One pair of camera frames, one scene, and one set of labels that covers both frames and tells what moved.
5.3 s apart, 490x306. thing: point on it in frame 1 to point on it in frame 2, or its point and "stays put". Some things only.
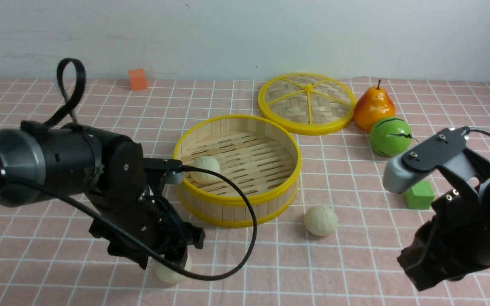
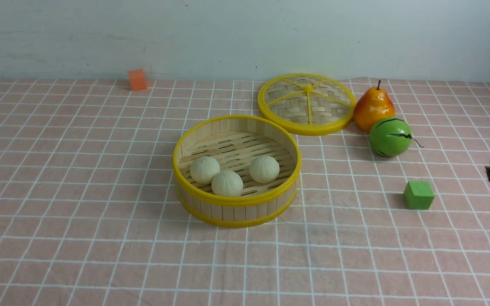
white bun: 206,163 stays put
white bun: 167,275 to 227,183
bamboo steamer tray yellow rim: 264,156 stays put
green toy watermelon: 390,137 stays put
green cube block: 420,196 stays put
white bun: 320,220 to 264,169
